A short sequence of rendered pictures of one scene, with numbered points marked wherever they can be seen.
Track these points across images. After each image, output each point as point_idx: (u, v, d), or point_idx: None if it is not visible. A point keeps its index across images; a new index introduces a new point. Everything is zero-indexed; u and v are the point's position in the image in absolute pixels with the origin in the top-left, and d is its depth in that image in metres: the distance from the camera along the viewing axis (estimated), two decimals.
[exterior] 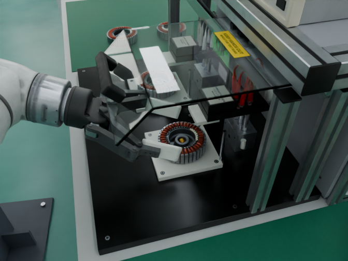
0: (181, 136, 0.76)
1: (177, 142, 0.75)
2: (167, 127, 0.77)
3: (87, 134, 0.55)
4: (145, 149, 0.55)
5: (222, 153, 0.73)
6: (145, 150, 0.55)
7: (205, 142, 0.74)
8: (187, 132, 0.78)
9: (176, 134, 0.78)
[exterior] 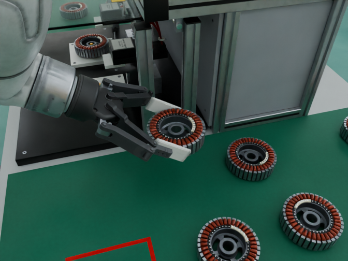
0: (176, 125, 0.64)
1: (170, 131, 0.62)
2: (162, 112, 0.65)
3: (99, 133, 0.52)
4: (159, 149, 0.56)
5: None
6: (159, 150, 0.56)
7: (202, 136, 0.61)
8: (185, 122, 0.65)
9: (173, 122, 0.66)
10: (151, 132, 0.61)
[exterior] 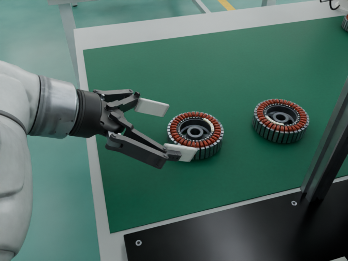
0: None
1: None
2: None
3: (110, 145, 0.50)
4: (170, 155, 0.54)
5: None
6: (170, 156, 0.54)
7: None
8: None
9: None
10: None
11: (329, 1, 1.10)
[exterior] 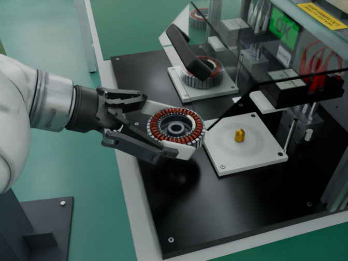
0: None
1: None
2: None
3: (106, 142, 0.51)
4: (165, 151, 0.55)
5: (288, 145, 0.65)
6: (166, 152, 0.56)
7: None
8: None
9: None
10: None
11: None
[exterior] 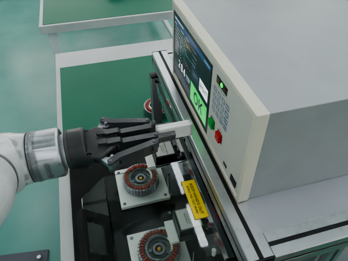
0: None
1: None
2: None
3: (113, 168, 0.56)
4: (162, 137, 0.61)
5: None
6: (163, 138, 0.61)
7: None
8: None
9: None
10: None
11: None
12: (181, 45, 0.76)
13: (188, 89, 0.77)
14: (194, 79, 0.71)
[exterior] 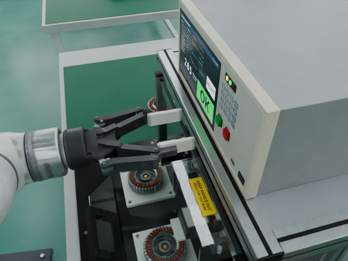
0: None
1: None
2: None
3: (105, 172, 0.56)
4: (163, 153, 0.58)
5: None
6: (164, 153, 0.58)
7: None
8: None
9: None
10: None
11: None
12: (188, 43, 0.76)
13: (194, 87, 0.78)
14: (201, 77, 0.71)
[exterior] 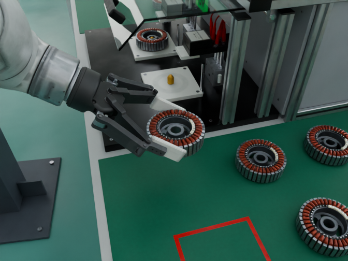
0: (260, 154, 0.76)
1: (256, 159, 0.75)
2: (247, 143, 0.77)
3: (95, 124, 0.53)
4: (153, 147, 0.56)
5: (202, 84, 0.92)
6: (153, 148, 0.56)
7: (285, 164, 0.73)
8: (266, 151, 0.77)
9: (255, 151, 0.78)
10: (243, 161, 0.73)
11: None
12: None
13: None
14: None
